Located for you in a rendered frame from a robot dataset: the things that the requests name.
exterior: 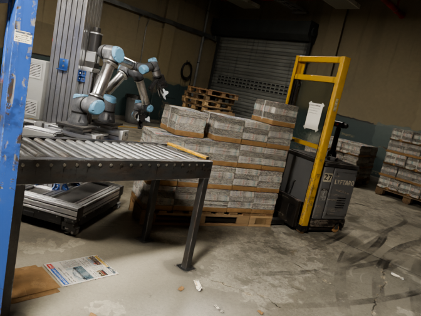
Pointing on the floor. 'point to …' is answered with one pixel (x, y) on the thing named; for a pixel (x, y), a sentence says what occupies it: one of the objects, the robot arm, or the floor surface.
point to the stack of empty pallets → (209, 95)
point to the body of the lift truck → (299, 172)
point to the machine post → (13, 110)
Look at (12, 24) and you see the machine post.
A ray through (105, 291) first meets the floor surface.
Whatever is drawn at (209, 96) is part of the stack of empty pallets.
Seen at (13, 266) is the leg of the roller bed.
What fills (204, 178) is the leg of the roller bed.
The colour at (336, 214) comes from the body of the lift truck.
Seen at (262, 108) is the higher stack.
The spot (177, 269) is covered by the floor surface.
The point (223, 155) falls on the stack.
